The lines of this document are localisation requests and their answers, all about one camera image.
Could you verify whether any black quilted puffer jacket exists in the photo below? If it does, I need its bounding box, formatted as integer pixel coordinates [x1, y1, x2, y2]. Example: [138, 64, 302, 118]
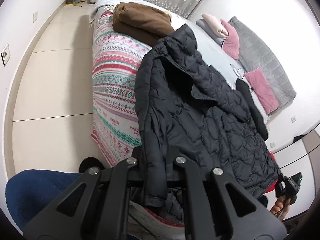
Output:
[135, 25, 279, 220]

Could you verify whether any grey quilted headboard cushion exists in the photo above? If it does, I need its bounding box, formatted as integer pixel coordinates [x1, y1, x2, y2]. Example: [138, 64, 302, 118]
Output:
[228, 16, 296, 108]

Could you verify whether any black charging cable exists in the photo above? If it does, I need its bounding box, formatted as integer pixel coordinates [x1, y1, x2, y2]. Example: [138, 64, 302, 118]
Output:
[229, 63, 254, 92]

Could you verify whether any folded grey-blue blanket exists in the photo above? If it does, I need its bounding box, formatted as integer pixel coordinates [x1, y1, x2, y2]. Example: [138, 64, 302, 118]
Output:
[196, 19, 224, 46]

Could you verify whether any small white wall outlet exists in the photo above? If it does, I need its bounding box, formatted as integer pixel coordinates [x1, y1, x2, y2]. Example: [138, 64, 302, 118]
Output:
[291, 116, 297, 123]

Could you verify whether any blue trouser leg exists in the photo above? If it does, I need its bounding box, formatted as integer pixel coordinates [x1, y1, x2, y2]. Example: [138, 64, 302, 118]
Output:
[5, 170, 81, 230]

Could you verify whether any folded brown fleece coat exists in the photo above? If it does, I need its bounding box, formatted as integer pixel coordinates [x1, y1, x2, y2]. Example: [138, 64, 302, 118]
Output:
[112, 2, 175, 47]

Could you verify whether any pink pillow near headboard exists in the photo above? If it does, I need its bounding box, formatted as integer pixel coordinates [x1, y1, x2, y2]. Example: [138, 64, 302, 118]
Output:
[220, 19, 240, 60]

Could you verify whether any folded beige blanket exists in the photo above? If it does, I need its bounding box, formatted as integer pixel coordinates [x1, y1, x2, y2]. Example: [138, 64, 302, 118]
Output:
[202, 14, 228, 38]

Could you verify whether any folded black garment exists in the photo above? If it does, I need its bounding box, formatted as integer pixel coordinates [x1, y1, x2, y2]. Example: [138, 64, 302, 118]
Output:
[235, 79, 268, 141]

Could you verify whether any patterned pink green bedspread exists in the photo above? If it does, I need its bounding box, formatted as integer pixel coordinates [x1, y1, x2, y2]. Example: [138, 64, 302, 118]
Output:
[91, 5, 151, 167]

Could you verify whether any white wall switch plate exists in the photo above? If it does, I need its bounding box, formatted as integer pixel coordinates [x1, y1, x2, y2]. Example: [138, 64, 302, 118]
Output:
[1, 44, 11, 66]

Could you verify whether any grey bed sheet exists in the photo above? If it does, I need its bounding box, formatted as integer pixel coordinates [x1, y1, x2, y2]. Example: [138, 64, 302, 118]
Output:
[172, 12, 270, 124]

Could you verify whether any person's right hand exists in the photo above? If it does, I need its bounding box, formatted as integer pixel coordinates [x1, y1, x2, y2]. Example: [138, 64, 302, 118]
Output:
[270, 196, 291, 220]

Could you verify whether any pink pillow lower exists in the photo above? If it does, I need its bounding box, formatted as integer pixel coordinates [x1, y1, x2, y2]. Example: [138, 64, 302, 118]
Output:
[244, 68, 279, 115]

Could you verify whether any white wall socket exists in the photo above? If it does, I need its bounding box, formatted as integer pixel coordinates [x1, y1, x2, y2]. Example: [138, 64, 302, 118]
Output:
[33, 11, 38, 23]

